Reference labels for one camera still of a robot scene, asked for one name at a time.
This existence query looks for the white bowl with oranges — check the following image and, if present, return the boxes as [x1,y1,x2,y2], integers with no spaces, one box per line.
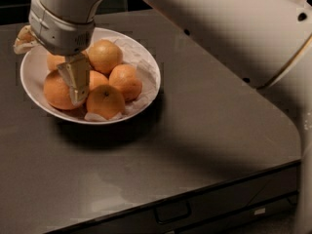
[20,27,161,125]

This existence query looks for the orange at back left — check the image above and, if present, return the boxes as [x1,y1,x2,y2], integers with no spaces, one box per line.
[46,49,90,72]

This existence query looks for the orange at right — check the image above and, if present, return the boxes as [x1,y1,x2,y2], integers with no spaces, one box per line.
[109,64,142,102]

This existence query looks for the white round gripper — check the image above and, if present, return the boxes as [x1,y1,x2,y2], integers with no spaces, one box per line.
[13,0,95,105]

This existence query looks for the large orange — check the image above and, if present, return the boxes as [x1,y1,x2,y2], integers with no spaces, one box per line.
[43,70,84,110]

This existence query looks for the small orange in middle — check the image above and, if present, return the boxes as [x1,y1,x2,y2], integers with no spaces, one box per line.
[89,70,109,91]

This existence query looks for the orange at front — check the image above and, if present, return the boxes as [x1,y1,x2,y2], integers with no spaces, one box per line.
[86,85,125,120]

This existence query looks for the white paper bowl liner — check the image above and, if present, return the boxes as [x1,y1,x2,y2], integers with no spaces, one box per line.
[85,39,160,122]

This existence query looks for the orange at back centre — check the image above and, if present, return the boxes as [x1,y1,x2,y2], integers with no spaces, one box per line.
[88,39,123,74]

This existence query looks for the dark drawer with handle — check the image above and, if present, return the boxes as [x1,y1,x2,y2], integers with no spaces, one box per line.
[48,161,300,234]

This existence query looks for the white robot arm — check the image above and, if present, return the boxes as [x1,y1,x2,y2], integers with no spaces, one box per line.
[14,0,312,234]

